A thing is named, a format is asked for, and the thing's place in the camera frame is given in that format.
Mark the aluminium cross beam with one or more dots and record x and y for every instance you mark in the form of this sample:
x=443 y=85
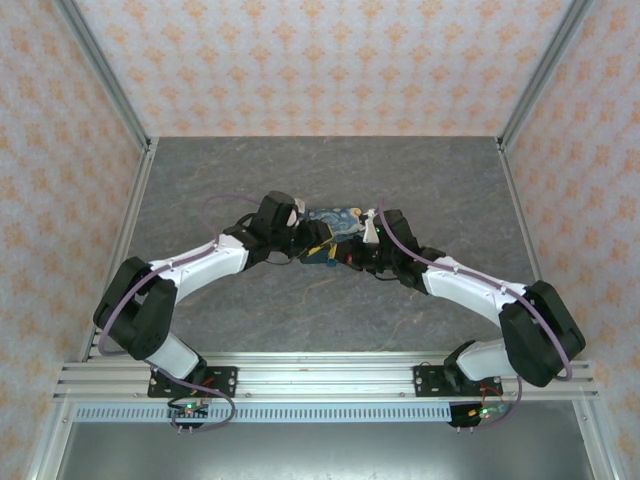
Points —
x=325 y=377

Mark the controller board with LED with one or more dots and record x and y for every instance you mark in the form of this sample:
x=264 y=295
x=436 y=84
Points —
x=485 y=412
x=190 y=411

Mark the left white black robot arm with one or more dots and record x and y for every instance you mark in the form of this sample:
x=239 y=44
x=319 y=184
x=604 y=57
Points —
x=165 y=272

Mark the starry night print box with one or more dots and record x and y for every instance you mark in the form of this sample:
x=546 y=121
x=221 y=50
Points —
x=337 y=220

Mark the grey metal panel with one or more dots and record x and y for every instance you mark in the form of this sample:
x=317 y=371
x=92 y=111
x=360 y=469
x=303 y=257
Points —
x=325 y=450

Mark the aluminium upright frame post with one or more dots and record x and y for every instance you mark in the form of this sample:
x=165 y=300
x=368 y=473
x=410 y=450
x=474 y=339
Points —
x=545 y=75
x=105 y=75

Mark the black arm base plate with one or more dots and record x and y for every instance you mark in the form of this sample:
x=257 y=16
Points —
x=225 y=375
x=425 y=380

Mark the aluminium table side rail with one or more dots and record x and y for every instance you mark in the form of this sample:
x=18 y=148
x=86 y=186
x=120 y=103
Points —
x=522 y=225
x=125 y=240

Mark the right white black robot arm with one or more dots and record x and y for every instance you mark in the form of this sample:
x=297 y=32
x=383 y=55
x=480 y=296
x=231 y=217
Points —
x=465 y=285

